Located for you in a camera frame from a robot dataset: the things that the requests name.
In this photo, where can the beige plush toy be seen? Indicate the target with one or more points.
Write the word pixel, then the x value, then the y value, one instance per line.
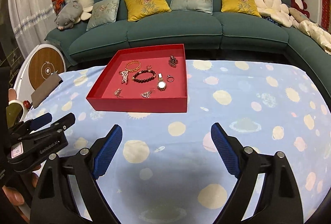
pixel 297 13

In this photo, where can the yellow embroidered cushion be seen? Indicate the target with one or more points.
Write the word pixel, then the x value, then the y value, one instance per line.
pixel 239 1
pixel 146 2

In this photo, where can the planet print blue tablecloth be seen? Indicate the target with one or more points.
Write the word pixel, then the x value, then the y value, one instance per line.
pixel 232 123

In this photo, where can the dark flower brooch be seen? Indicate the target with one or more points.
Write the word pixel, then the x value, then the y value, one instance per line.
pixel 172 61

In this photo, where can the red wall hanging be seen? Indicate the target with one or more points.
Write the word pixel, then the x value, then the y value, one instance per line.
pixel 324 1

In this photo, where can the cream flower-shaped cushion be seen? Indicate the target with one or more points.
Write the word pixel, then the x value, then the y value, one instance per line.
pixel 274 9

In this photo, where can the red cardboard box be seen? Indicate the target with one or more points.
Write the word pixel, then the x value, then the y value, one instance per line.
pixel 139 106

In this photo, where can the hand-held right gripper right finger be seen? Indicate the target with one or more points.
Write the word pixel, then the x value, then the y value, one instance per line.
pixel 225 151

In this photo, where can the grey cloth pouch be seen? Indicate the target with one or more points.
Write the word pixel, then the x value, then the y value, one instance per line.
pixel 46 89

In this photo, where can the green sofa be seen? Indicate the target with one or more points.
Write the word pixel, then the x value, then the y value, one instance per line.
pixel 175 32

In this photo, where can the white machine with wooden disc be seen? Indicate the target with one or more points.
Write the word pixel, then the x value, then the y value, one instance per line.
pixel 45 68

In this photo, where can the grey pig plush toy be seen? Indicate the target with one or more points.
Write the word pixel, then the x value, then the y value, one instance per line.
pixel 68 15

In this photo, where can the cream satin cushion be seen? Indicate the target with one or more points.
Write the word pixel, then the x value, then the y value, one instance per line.
pixel 315 32

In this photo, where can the dark glass cabinet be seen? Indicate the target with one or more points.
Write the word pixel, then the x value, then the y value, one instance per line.
pixel 5 50

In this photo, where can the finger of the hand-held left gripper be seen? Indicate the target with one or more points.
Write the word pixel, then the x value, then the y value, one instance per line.
pixel 64 121
pixel 41 120

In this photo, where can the silver drop pendant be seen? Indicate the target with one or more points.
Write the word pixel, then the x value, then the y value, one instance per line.
pixel 124 76

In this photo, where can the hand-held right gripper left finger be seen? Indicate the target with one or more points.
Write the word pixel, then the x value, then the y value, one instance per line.
pixel 110 151

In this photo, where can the mouse-ear table mirror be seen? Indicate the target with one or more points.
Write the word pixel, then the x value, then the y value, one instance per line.
pixel 14 112

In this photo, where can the gold wristwatch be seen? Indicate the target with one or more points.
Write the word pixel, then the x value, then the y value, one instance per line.
pixel 161 85

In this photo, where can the silver snowflake brooch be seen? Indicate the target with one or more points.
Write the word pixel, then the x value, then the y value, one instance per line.
pixel 146 95

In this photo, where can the person's left hand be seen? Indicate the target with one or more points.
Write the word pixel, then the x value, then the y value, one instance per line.
pixel 14 195

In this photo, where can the white sheer curtain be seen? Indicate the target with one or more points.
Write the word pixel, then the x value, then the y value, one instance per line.
pixel 28 6

